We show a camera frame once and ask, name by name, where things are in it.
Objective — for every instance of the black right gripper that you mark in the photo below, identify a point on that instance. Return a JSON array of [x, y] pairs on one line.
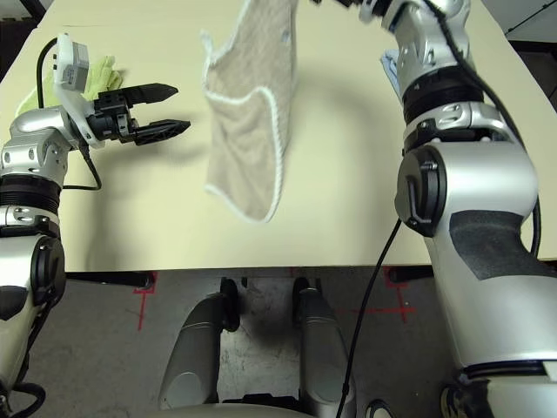
[[350, 3]]

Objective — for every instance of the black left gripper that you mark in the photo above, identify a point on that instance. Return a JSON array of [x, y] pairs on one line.
[[109, 122]]

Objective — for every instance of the beige towel with white trim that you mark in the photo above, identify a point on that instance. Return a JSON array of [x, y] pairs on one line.
[[248, 109]]

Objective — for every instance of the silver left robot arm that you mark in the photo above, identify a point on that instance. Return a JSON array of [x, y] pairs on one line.
[[30, 130]]

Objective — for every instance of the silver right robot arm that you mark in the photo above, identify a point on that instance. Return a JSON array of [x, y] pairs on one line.
[[478, 183]]

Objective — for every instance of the folded green towel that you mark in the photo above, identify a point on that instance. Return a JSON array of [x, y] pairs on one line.
[[102, 76]]

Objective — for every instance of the folded light blue towel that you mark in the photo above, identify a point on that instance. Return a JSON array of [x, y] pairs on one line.
[[389, 65]]

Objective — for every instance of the grey robot waist housing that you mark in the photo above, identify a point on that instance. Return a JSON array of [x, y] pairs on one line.
[[217, 413]]

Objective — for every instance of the white grey sneaker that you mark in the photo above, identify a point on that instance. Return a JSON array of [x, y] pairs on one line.
[[378, 409]]

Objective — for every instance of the yellowish grey sneaker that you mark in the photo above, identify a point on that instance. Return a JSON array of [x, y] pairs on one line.
[[449, 402]]

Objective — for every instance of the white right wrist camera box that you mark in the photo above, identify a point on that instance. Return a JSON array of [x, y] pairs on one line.
[[370, 11]]

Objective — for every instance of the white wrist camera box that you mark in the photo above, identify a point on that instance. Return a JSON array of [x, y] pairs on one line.
[[69, 65], [370, 11]]

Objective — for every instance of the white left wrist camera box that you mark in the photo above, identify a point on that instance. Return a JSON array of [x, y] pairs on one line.
[[69, 65]]

